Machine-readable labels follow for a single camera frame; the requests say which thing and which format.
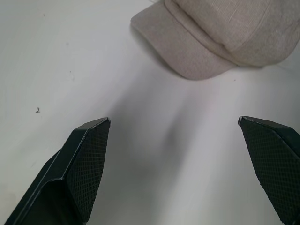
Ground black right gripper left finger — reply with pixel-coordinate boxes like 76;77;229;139
0;117;112;225

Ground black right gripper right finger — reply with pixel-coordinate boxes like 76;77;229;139
238;115;300;225

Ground beige fabric cap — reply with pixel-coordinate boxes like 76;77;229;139
130;0;300;81

